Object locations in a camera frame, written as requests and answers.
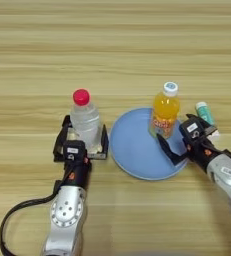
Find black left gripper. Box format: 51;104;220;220
52;114;110;193

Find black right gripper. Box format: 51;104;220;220
155;112;229;173

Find clear water bottle red cap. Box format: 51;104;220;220
69;87;102;153

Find orange juice bottle white cap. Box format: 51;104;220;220
148;81;182;140

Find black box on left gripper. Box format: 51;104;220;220
62;139;88;164

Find green and white glue stick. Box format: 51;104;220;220
194;101;222;139

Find blue round plate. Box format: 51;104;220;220
108;106;190;182

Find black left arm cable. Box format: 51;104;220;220
0;179;65;256

